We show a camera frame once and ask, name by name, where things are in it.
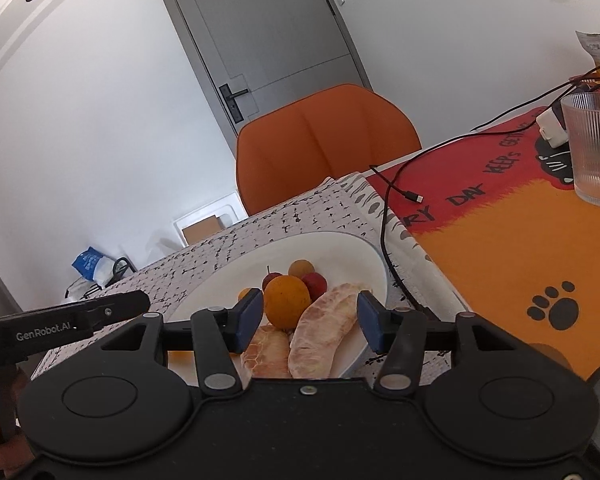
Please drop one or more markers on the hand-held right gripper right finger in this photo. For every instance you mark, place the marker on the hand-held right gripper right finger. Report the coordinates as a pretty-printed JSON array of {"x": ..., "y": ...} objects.
[{"x": 372, "y": 322}]

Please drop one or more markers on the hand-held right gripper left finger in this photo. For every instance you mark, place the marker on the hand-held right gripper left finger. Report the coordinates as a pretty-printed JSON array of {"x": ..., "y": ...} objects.
[{"x": 247, "y": 321}]

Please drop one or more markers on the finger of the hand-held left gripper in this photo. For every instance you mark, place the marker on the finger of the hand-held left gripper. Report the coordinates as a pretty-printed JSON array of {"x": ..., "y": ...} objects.
[{"x": 125, "y": 306}]

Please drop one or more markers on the small kumquat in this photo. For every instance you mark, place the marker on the small kumquat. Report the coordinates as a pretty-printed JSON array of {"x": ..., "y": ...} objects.
[{"x": 246, "y": 293}]

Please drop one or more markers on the small peeled pomelo segment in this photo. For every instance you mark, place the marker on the small peeled pomelo segment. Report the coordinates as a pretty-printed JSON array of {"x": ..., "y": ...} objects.
[{"x": 269, "y": 352}]

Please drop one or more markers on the large orange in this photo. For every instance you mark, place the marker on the large orange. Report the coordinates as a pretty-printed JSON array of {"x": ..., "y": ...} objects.
[{"x": 285, "y": 302}]

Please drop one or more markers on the red plum with stem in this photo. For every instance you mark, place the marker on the red plum with stem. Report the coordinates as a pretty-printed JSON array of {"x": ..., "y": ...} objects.
[{"x": 269, "y": 280}]

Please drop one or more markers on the large peeled pomelo segment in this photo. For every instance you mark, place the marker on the large peeled pomelo segment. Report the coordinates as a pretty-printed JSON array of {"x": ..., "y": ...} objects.
[{"x": 325, "y": 330}]

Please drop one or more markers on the yellow round fruit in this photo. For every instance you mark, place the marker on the yellow round fruit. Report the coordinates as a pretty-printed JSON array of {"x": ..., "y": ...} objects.
[{"x": 301, "y": 267}]

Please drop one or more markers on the white plate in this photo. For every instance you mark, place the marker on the white plate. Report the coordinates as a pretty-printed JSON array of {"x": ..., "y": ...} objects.
[{"x": 330, "y": 255}]

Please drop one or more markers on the person's left hand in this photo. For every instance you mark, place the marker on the person's left hand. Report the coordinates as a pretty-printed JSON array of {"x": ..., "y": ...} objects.
[{"x": 11, "y": 456}]

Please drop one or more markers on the black shoe rack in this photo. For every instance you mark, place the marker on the black shoe rack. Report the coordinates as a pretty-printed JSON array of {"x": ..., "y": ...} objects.
[{"x": 121, "y": 265}]

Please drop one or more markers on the blue white bag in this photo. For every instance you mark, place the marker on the blue white bag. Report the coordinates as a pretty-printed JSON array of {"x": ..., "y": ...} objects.
[{"x": 91, "y": 265}]

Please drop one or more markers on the brown cardboard sheet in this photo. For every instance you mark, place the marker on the brown cardboard sheet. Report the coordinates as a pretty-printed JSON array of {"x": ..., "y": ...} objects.
[{"x": 200, "y": 230}]

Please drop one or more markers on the black patterned white tablecloth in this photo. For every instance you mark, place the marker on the black patterned white tablecloth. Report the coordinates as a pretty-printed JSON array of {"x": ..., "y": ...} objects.
[{"x": 290, "y": 215}]

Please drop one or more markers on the white foam packaging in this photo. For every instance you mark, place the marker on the white foam packaging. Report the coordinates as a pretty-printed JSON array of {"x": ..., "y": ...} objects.
[{"x": 227, "y": 207}]

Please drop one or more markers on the orange red printed mat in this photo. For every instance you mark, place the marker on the orange red printed mat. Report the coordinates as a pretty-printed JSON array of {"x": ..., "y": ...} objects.
[{"x": 505, "y": 240}]

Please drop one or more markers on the orange chair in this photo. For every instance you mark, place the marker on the orange chair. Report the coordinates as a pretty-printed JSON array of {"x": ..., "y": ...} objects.
[{"x": 325, "y": 135}]

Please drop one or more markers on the white charger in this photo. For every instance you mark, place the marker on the white charger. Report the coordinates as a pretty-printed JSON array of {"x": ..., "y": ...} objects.
[{"x": 550, "y": 125}]

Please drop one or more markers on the ribbed clear glass cup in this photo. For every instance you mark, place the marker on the ribbed clear glass cup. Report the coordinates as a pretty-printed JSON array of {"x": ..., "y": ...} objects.
[{"x": 595, "y": 155}]

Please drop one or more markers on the grey door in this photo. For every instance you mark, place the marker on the grey door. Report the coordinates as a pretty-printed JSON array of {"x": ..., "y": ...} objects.
[{"x": 260, "y": 35}]

